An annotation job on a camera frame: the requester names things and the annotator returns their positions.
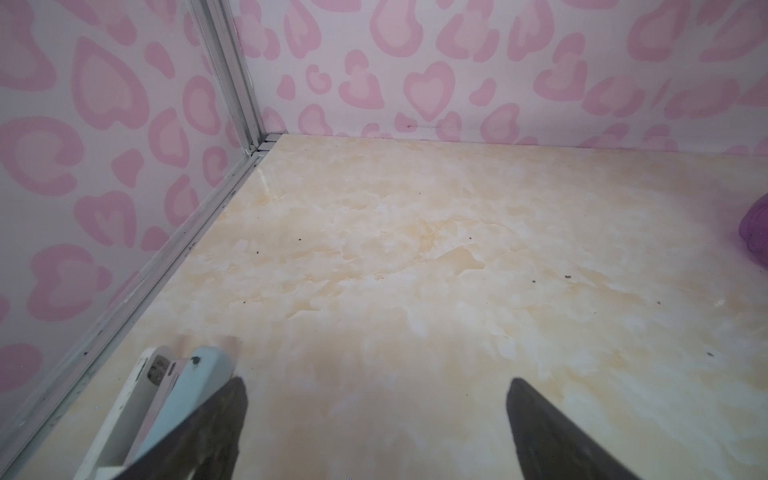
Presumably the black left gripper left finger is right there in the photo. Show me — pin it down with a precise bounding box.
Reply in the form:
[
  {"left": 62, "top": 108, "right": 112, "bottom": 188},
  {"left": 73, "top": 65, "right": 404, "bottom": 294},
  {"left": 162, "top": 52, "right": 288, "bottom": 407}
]
[{"left": 116, "top": 377, "right": 248, "bottom": 480}]

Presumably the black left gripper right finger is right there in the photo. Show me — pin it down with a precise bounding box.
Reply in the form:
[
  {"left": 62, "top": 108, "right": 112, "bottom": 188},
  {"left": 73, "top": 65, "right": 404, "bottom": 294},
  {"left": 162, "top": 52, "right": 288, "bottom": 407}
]
[{"left": 506, "top": 378, "right": 638, "bottom": 480}]

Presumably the purple gradient glass vase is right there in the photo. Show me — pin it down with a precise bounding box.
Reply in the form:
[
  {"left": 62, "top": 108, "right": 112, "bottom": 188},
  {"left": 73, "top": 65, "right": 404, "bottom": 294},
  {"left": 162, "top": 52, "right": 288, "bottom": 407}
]
[{"left": 738, "top": 194, "right": 768, "bottom": 266}]

